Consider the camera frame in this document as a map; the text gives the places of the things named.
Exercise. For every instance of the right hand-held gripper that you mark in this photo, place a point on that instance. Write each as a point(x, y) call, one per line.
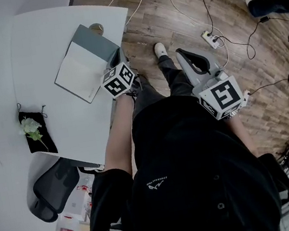
point(223, 93)

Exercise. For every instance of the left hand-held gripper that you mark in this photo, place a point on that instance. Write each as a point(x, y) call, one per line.
point(116, 81)

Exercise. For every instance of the grey notebook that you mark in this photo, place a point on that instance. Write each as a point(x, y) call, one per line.
point(79, 68)

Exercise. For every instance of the person's left forearm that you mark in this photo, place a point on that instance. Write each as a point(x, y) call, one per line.
point(115, 139)

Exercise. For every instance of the person's right forearm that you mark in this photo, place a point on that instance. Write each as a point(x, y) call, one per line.
point(242, 137)

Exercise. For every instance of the person's dark trousers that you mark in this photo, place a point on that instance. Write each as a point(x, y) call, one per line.
point(173, 71)

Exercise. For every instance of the white power strip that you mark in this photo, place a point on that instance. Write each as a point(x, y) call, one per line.
point(209, 38)

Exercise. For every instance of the person's right shoe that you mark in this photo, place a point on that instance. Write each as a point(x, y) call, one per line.
point(160, 49)

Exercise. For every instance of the silver metal wristwatch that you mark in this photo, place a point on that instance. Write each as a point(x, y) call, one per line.
point(231, 114)

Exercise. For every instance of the person's black shirt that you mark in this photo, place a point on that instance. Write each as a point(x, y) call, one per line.
point(198, 171)

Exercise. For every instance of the white artificial flower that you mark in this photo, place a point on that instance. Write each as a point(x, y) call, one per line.
point(29, 126)

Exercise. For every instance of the black mesh office chair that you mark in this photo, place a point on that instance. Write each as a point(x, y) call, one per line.
point(52, 188)

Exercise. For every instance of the white cardboard box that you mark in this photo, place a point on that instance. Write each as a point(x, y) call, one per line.
point(76, 206)

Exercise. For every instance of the pile of clear water jugs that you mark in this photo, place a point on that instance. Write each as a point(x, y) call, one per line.
point(67, 229)

